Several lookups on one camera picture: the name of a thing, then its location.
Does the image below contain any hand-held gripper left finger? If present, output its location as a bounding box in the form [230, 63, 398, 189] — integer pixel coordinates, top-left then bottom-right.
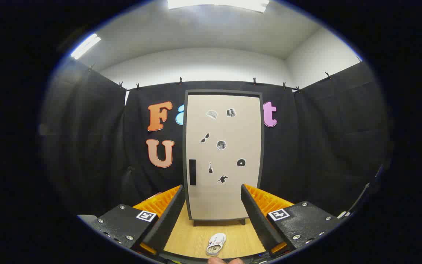
[91, 184, 186, 256]

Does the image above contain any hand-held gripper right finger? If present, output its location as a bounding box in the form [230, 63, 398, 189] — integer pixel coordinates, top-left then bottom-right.
[240, 183, 343, 257]

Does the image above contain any white shoe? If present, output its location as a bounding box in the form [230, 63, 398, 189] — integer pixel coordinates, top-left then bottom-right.
[206, 233, 227, 256]

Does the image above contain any grey shoe cabinet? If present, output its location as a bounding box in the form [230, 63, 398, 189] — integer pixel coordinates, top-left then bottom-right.
[182, 89, 265, 226]

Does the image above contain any black backdrop cloth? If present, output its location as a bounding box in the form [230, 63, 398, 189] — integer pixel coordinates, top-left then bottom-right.
[41, 59, 393, 220]

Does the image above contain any narrow ceiling light strip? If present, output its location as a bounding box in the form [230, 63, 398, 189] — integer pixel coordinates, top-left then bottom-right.
[71, 33, 101, 60]

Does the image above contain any wide ceiling light panel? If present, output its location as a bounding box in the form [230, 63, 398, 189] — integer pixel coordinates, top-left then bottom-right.
[167, 0, 270, 13]

